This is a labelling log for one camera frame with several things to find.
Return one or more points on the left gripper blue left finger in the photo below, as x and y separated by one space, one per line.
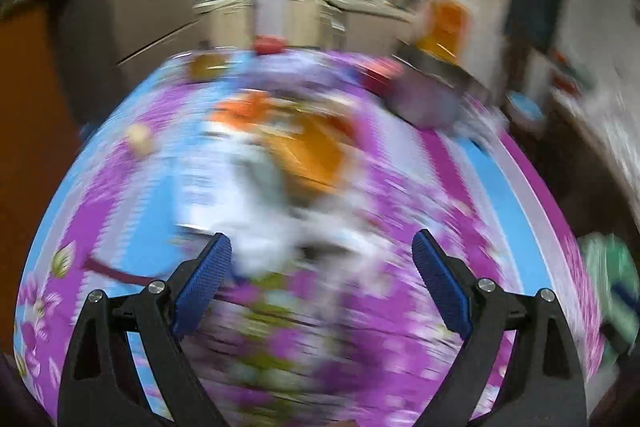
195 282

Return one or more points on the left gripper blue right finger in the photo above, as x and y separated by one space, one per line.
446 279

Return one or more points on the gold cigarette pack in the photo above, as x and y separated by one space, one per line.
308 149

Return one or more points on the green lined trash bin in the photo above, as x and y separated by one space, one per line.
608 261

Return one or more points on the white grey crumpled glove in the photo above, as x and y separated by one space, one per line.
229 184

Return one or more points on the floral purple striped tablecloth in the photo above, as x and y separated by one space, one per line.
311 344

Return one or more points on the small beige object on table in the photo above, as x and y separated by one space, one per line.
140 139

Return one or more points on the orange white snack wrapper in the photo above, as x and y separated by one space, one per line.
243 111

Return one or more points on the blue bowl on chair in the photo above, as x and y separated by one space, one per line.
524 112

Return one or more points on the yellow round fruit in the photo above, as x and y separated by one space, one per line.
207 66

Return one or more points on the red box behind pot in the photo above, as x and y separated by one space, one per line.
377 74

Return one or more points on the red round object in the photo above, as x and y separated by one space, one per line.
268 45

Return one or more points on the orange juice bottle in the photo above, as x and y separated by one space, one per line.
444 31

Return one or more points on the steel pot with handle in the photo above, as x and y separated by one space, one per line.
428 92

